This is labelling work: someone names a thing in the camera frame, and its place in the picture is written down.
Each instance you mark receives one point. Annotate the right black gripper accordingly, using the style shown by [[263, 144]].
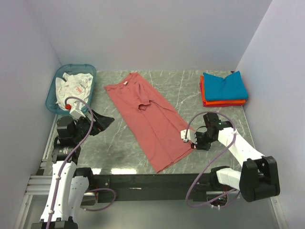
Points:
[[198, 146]]

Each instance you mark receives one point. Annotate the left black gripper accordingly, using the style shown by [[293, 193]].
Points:
[[101, 122]]

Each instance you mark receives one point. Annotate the dusty red t-shirt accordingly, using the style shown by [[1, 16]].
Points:
[[153, 121]]

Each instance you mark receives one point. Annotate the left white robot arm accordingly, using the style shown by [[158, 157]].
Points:
[[67, 148]]

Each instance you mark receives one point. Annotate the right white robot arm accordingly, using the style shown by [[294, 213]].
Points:
[[258, 178]]

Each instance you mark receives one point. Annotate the folded magenta t-shirt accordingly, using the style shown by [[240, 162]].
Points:
[[200, 84]]

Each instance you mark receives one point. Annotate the folded orange t-shirt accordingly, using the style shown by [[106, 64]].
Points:
[[220, 103]]

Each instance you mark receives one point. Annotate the crumpled white t-shirt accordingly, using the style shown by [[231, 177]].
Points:
[[78, 85]]

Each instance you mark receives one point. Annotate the teal plastic bin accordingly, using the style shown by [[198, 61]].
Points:
[[70, 69]]

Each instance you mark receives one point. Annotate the black base beam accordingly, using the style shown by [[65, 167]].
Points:
[[147, 187]]

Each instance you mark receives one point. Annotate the folded blue t-shirt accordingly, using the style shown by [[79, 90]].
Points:
[[220, 89]]

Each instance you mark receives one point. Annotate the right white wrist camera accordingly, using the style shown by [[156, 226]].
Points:
[[189, 135]]

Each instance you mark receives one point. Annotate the aluminium frame rail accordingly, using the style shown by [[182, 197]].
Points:
[[35, 184]]

